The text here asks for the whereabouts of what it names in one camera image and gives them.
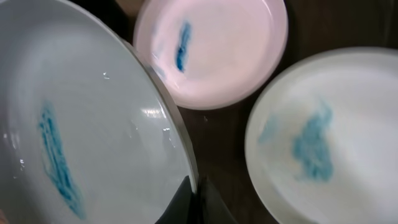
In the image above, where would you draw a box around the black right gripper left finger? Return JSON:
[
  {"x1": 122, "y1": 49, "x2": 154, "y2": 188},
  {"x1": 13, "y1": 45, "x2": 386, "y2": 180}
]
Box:
[{"x1": 155, "y1": 176, "x2": 197, "y2": 224}]

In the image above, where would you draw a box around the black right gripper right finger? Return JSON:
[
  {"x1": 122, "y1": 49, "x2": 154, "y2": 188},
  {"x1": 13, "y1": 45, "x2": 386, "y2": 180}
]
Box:
[{"x1": 198, "y1": 177, "x2": 238, "y2": 224}]

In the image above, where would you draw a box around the pale green plate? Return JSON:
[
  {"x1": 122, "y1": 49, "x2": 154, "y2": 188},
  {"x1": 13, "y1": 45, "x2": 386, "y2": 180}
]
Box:
[{"x1": 1, "y1": 0, "x2": 198, "y2": 223}]

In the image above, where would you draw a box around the white plate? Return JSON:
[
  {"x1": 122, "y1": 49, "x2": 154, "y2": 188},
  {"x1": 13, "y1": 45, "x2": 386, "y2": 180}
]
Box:
[{"x1": 245, "y1": 47, "x2": 397, "y2": 223}]

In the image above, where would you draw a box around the pink plate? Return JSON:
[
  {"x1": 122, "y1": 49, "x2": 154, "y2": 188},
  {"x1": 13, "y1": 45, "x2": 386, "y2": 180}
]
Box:
[{"x1": 133, "y1": 0, "x2": 289, "y2": 110}]

